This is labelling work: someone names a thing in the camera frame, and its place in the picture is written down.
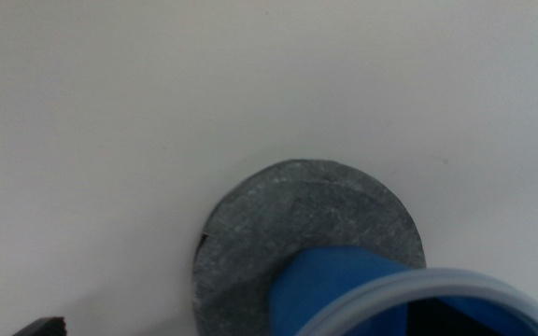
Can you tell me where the round grey cup mat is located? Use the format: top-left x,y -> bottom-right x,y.
191,159 -> 427,336

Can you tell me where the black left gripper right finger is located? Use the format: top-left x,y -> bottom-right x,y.
406,298 -> 503,336

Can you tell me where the blue plastic cup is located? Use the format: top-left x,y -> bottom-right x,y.
267,245 -> 538,336

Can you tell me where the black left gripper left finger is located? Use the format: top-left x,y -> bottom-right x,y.
11,316 -> 68,336

